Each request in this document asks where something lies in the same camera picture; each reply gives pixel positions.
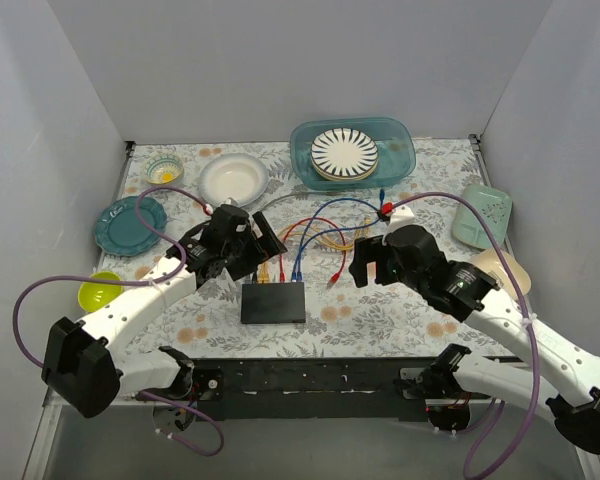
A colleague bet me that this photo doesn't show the teal plastic container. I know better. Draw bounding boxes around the teal plastic container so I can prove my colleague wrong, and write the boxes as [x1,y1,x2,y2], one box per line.
[290,117,416,191]

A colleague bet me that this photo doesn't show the blue ethernet cable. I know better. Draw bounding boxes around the blue ethernet cable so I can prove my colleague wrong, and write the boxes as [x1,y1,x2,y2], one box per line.
[289,187,387,284]
[293,219,371,284]

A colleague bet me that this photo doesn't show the striped blue white plate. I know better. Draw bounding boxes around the striped blue white plate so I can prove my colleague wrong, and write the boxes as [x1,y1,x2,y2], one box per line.
[310,128,379,181]

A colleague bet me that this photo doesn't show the floral table mat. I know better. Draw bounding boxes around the floral table mat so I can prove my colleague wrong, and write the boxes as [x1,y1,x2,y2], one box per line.
[120,139,505,358]

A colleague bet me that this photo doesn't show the white deep plate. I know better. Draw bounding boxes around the white deep plate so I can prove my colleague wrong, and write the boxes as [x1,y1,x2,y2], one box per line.
[198,153,269,207]

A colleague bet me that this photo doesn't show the cream square dish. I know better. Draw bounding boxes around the cream square dish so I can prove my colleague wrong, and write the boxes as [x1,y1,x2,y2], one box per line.
[472,248,532,301]

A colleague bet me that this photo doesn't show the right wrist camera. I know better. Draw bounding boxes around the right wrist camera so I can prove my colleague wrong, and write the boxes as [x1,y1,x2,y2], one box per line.
[377,202,415,236]

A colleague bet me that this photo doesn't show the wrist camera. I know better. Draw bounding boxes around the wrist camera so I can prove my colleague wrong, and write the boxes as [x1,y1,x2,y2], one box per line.
[377,202,415,236]
[202,198,247,216]

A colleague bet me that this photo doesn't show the teal scalloped plate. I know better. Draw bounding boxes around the teal scalloped plate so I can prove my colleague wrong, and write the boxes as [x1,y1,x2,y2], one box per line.
[93,196,167,257]

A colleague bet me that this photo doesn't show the lime green bowl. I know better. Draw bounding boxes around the lime green bowl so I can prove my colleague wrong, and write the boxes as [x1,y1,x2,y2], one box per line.
[77,271,124,313]

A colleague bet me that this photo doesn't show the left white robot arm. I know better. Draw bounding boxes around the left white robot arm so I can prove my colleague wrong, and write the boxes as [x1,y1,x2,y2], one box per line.
[42,205,286,418]

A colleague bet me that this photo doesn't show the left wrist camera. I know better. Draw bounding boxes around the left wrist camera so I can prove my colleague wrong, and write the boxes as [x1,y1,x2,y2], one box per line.
[202,198,247,216]

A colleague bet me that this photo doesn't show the black network switch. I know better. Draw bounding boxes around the black network switch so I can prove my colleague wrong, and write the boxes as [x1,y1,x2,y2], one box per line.
[240,282,306,325]

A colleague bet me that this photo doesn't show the red ethernet cable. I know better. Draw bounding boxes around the red ethernet cable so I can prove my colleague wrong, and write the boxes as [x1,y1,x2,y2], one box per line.
[276,224,350,292]

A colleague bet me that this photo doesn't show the aluminium frame rail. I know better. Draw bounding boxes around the aluminium frame rail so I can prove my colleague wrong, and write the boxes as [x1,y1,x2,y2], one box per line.
[22,389,63,480]

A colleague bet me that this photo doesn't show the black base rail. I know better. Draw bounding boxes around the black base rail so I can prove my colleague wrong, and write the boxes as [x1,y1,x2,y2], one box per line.
[182,357,434,421]

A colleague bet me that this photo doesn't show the mint green square tray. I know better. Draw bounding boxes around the mint green square tray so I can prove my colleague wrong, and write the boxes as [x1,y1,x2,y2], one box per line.
[452,184,513,250]

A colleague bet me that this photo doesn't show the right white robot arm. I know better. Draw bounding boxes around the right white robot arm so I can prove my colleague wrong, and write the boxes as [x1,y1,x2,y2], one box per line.
[349,225,600,455]

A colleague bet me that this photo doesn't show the small patterned bowl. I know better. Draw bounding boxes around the small patterned bowl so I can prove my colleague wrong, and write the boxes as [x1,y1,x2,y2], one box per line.
[142,153,184,186]

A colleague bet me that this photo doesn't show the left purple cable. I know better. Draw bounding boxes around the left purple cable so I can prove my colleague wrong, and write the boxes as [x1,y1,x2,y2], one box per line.
[12,187,226,457]

